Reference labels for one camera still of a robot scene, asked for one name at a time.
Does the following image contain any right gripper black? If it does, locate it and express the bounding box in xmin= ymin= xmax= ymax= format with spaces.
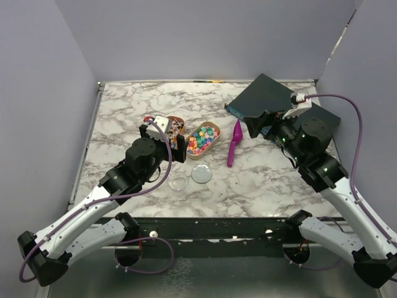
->
xmin=244 ymin=107 xmax=306 ymax=164

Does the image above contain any orange lollipop tray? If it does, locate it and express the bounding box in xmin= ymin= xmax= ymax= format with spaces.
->
xmin=168 ymin=115 xmax=185 ymax=149

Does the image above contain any purple plastic scoop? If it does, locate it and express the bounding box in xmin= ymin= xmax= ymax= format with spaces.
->
xmin=227 ymin=120 xmax=243 ymax=168

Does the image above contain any beige star candy tray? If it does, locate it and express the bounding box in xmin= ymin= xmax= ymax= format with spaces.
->
xmin=187 ymin=121 xmax=221 ymax=160

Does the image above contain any clear round jar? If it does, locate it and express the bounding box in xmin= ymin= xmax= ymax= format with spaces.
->
xmin=167 ymin=171 xmax=189 ymax=191

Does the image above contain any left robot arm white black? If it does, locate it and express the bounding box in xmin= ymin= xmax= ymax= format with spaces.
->
xmin=17 ymin=119 xmax=187 ymax=287

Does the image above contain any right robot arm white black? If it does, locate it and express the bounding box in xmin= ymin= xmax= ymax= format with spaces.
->
xmin=243 ymin=112 xmax=396 ymax=289

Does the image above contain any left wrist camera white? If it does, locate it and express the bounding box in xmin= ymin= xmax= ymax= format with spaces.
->
xmin=146 ymin=115 xmax=172 ymax=140

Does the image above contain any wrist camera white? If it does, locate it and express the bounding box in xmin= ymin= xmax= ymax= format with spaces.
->
xmin=282 ymin=92 xmax=312 ymax=120
xmin=146 ymin=115 xmax=172 ymax=140

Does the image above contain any dark teal network switch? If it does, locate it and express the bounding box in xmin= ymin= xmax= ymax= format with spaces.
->
xmin=225 ymin=74 xmax=341 ymax=131

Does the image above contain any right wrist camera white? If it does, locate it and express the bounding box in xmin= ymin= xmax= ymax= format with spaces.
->
xmin=282 ymin=92 xmax=312 ymax=120

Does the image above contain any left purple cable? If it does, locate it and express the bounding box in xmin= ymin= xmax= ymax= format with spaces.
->
xmin=19 ymin=119 xmax=173 ymax=284

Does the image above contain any purple cable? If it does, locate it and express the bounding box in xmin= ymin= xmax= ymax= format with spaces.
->
xmin=19 ymin=119 xmax=173 ymax=284
xmin=305 ymin=94 xmax=397 ymax=246

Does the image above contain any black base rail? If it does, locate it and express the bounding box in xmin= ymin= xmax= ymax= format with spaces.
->
xmin=65 ymin=217 xmax=348 ymax=258

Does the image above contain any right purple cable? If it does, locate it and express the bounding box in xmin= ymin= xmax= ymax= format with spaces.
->
xmin=305 ymin=94 xmax=397 ymax=246

